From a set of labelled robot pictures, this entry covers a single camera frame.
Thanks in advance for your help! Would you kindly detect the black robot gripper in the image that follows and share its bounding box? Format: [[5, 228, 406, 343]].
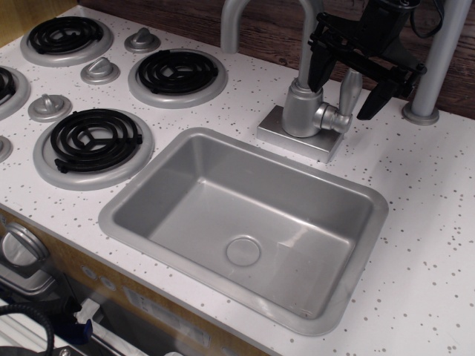
[[307, 1, 427, 120]]

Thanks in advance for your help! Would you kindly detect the silver faucet lever handle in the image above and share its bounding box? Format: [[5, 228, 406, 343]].
[[314, 68, 362, 134]]

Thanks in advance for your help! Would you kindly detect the silver gooseneck faucet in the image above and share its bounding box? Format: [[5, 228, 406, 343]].
[[220, 0, 347, 164]]

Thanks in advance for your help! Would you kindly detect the grey support pole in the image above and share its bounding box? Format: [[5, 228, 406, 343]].
[[402, 0, 471, 126]]

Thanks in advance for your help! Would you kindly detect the black back-right burner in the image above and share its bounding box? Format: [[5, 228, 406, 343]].
[[128, 49, 228, 109]]

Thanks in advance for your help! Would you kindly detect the grey plastic sink basin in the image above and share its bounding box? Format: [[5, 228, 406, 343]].
[[99, 128, 389, 336]]

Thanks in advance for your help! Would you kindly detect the silver top stove knob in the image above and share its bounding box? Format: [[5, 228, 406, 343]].
[[124, 27, 161, 53]]

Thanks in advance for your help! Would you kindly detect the silver middle stove knob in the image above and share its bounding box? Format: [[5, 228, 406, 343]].
[[80, 57, 120, 85]]

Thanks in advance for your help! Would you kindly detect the black front-right burner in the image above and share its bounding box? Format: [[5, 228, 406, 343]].
[[33, 109, 154, 191]]

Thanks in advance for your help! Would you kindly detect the black back-left burner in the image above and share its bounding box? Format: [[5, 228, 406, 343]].
[[20, 16, 114, 67]]

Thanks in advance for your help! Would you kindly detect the silver lower stove knob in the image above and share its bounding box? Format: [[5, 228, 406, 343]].
[[27, 94, 72, 122]]

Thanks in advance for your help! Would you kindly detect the black left edge burner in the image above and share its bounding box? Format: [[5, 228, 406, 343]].
[[1, 66, 30, 120]]

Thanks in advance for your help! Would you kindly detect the silver edge stove knob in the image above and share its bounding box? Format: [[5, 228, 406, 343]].
[[0, 136, 13, 162]]

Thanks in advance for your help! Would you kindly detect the silver oven dial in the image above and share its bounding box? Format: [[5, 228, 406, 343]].
[[1, 222, 49, 267]]

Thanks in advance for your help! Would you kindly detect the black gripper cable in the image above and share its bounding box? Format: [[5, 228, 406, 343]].
[[409, 0, 448, 38]]

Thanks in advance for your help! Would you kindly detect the silver oven door handle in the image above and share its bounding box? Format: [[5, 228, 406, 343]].
[[1, 265, 57, 300]]

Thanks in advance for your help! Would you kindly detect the black cable bottom left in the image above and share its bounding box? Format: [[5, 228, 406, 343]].
[[0, 303, 57, 356]]

